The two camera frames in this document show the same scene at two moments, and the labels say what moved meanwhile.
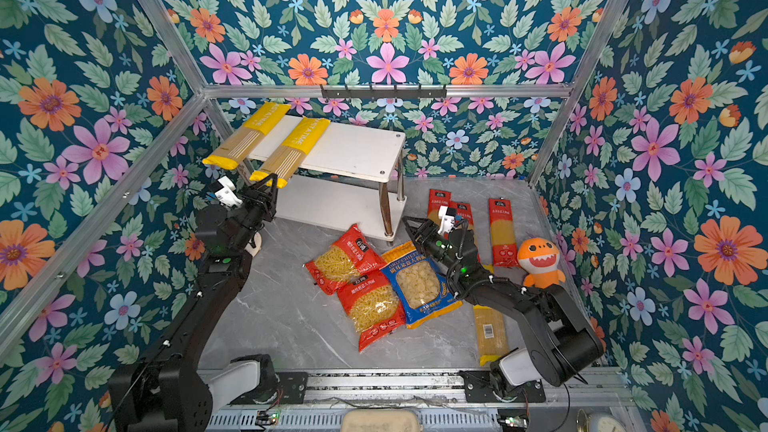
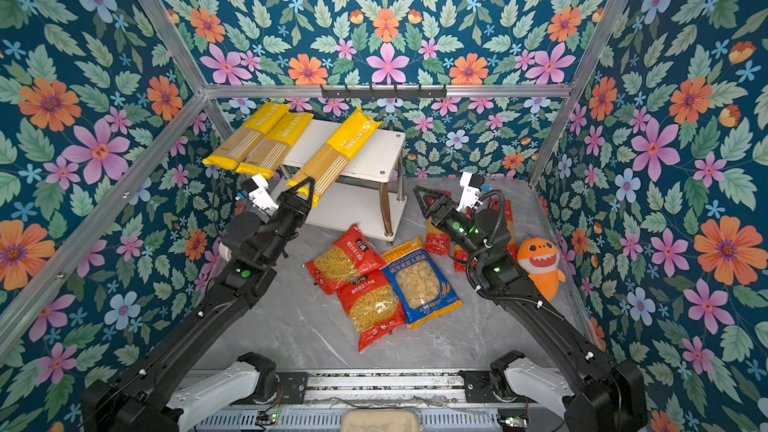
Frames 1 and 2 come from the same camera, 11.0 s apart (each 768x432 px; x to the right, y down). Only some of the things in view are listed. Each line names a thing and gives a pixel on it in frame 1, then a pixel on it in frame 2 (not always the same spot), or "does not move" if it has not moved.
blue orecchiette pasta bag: [420, 283] does not move
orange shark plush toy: [539, 258] does not move
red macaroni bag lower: [374, 307] does not move
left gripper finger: [269, 184] -> [303, 190]
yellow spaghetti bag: [491, 334] -> [328, 161]
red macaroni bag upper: [350, 257] does not move
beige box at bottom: [382, 420] does not move
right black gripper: [429, 233] -> [444, 214]
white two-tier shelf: [349, 181] does not move
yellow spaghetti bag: [286, 161] -> [275, 146]
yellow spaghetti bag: [241, 145] does not move
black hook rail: [371, 93] does not move
